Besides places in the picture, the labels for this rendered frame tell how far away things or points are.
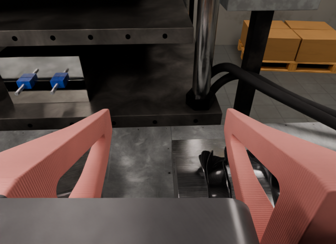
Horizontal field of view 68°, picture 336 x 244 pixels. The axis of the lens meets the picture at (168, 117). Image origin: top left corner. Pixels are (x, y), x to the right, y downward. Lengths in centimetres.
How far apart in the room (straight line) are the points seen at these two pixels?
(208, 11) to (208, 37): 7
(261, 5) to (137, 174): 64
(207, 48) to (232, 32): 293
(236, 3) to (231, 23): 276
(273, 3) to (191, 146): 55
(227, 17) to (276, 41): 90
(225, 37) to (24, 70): 306
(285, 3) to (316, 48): 223
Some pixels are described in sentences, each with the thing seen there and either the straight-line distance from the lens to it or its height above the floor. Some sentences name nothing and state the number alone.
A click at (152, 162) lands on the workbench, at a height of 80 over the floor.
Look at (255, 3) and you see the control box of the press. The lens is 91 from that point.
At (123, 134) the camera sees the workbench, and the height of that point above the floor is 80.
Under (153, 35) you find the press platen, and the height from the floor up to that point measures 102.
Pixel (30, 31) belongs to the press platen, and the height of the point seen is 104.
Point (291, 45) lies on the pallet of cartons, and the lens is 305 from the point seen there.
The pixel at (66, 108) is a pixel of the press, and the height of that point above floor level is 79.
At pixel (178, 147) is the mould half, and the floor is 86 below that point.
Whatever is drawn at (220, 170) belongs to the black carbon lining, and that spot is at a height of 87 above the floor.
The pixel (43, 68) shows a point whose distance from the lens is 92.
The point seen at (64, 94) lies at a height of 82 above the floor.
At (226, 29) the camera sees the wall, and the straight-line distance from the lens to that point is 366.
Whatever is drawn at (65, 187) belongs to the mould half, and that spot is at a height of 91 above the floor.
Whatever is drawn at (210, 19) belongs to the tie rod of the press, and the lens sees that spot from 74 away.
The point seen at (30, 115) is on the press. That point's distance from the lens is 95.
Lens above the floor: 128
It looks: 37 degrees down
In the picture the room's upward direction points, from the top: straight up
